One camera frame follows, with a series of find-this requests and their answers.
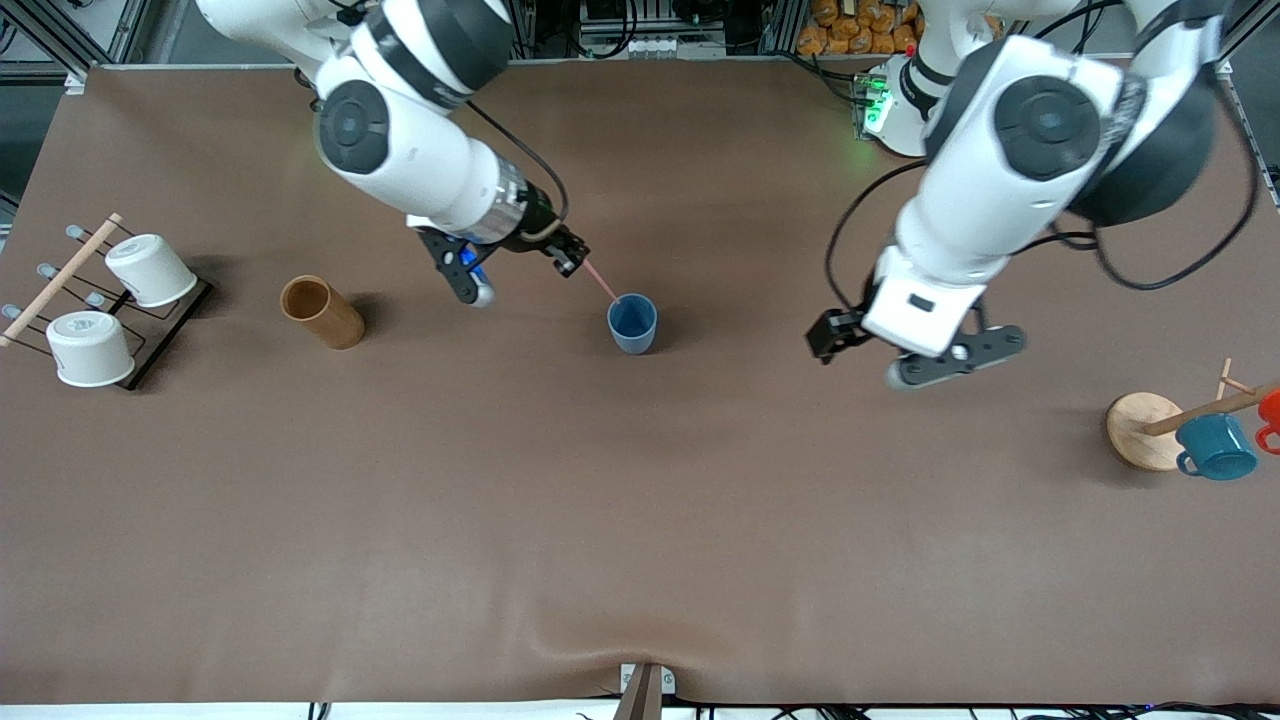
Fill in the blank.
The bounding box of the bag of orange buns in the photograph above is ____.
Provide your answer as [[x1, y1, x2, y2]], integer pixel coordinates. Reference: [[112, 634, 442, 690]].
[[797, 0, 926, 57]]

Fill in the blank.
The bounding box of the light blue plastic cup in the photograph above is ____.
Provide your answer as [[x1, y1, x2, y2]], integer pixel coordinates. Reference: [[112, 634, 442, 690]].
[[607, 293, 659, 355]]

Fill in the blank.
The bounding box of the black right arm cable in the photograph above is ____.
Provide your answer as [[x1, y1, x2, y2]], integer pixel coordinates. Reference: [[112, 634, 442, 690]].
[[463, 98, 571, 243]]

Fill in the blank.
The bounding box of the black wire cup rack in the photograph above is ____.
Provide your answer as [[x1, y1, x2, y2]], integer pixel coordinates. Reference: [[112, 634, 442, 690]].
[[0, 225, 214, 392]]

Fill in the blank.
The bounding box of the white cup embossed bottom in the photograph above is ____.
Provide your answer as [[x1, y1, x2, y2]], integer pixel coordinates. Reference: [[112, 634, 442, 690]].
[[46, 311, 136, 388]]

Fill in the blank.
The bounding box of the aluminium frame profile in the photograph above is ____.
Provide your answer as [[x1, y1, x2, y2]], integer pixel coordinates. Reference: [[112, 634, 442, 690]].
[[1215, 0, 1280, 83], [0, 0, 151, 93]]

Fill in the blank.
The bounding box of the white cup plain bottom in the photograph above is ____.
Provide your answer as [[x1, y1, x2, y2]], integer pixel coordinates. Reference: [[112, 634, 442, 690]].
[[105, 234, 199, 308]]

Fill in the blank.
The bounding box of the wooden mug tree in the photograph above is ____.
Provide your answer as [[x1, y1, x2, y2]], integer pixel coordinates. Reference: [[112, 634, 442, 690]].
[[1106, 358, 1280, 472]]

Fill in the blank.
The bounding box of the white terminal block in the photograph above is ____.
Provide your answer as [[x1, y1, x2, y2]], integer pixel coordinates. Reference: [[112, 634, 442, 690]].
[[580, 30, 728, 59]]

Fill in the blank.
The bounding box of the brown table cover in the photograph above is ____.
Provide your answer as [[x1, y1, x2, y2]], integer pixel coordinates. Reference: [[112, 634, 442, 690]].
[[0, 55, 1280, 706]]

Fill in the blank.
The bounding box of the brown bamboo holder cup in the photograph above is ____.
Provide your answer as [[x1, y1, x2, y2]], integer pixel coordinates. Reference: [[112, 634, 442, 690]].
[[280, 275, 366, 350]]

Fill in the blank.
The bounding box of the teal enamel mug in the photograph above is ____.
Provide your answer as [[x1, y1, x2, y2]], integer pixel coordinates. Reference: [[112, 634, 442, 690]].
[[1175, 413, 1259, 481]]

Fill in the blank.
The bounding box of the wooden rack dowel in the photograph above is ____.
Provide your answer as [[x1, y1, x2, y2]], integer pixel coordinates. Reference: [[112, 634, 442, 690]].
[[0, 213, 124, 349]]

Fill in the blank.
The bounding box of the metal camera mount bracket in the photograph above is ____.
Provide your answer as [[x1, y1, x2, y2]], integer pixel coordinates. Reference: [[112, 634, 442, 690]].
[[612, 662, 677, 720]]

